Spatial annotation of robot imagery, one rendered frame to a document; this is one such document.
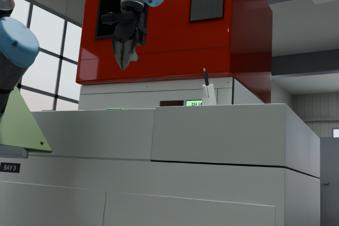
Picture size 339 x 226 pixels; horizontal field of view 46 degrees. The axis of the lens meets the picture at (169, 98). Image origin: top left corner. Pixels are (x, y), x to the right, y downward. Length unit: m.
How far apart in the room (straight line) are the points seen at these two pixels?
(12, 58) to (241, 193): 0.62
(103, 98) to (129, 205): 0.98
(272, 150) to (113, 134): 0.45
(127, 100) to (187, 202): 0.98
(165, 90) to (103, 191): 0.79
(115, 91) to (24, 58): 1.01
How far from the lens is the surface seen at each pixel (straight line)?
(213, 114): 1.01
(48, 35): 4.18
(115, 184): 1.13
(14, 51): 0.99
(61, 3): 4.41
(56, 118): 1.29
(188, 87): 1.77
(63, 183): 1.24
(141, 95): 1.87
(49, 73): 4.12
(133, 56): 1.26
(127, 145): 1.12
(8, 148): 0.98
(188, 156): 1.02
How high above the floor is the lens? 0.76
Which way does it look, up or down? 12 degrees up
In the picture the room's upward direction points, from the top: 4 degrees clockwise
